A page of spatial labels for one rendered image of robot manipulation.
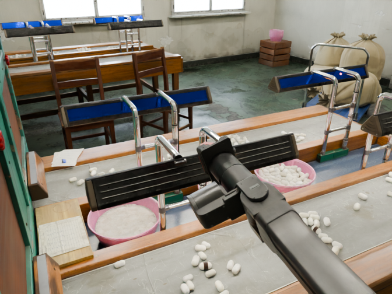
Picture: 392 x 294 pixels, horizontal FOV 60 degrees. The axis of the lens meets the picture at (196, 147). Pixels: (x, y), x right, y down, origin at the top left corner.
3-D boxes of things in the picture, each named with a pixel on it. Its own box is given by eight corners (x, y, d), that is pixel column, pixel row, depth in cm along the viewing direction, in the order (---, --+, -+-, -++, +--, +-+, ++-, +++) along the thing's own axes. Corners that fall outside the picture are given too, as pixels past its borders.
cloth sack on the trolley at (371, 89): (384, 104, 396) (392, 72, 379) (342, 115, 361) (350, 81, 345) (343, 91, 439) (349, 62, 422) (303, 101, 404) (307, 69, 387)
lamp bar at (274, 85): (368, 78, 186) (371, 65, 183) (277, 93, 162) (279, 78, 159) (357, 74, 193) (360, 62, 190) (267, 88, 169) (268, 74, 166)
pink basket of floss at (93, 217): (175, 221, 134) (174, 201, 130) (140, 269, 112) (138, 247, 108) (117, 206, 143) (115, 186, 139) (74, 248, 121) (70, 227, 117)
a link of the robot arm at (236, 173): (266, 198, 61) (260, 174, 58) (234, 216, 60) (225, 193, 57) (248, 178, 67) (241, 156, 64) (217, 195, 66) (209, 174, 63)
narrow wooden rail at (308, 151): (376, 146, 197) (380, 129, 192) (40, 239, 128) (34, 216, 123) (368, 143, 202) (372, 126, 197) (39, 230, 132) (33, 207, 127)
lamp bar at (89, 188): (299, 158, 104) (302, 137, 101) (91, 213, 80) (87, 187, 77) (282, 148, 110) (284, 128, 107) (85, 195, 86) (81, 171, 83)
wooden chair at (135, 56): (167, 152, 333) (163, 59, 293) (137, 140, 357) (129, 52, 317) (195, 137, 363) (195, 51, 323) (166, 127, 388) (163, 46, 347)
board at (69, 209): (94, 257, 105) (93, 254, 104) (41, 273, 99) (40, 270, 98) (77, 200, 131) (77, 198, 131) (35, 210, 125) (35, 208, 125)
